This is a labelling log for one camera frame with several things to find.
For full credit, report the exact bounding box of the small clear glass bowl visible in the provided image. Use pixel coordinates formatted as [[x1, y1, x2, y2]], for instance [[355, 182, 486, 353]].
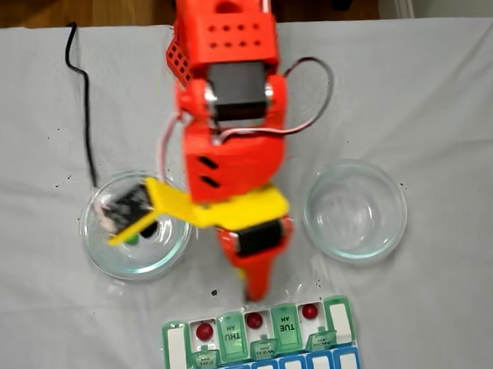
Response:
[[300, 155, 411, 270]]

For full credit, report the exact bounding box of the large clear glass bowl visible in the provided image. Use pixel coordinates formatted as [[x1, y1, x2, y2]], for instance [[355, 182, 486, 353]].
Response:
[[74, 166, 195, 286]]

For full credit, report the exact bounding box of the white tablecloth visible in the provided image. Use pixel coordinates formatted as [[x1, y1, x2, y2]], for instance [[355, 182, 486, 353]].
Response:
[[0, 0, 493, 369]]

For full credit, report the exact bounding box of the black camera board yellow mount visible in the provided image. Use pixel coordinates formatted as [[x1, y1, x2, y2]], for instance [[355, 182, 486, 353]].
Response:
[[94, 174, 196, 248]]

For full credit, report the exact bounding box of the red white servo wire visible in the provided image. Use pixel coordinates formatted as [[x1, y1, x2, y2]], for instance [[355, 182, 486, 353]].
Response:
[[151, 54, 341, 180]]

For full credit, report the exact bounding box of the black camera cable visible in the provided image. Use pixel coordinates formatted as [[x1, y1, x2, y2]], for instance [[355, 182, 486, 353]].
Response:
[[63, 20, 104, 192]]

